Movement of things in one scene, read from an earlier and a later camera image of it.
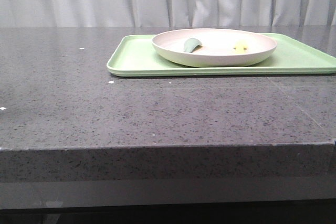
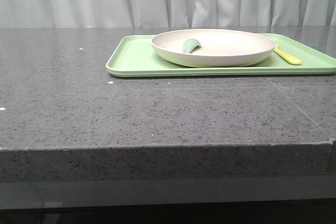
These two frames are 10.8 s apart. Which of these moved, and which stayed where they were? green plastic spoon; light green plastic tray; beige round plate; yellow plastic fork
Moved: yellow plastic fork
Stayed: beige round plate; light green plastic tray; green plastic spoon
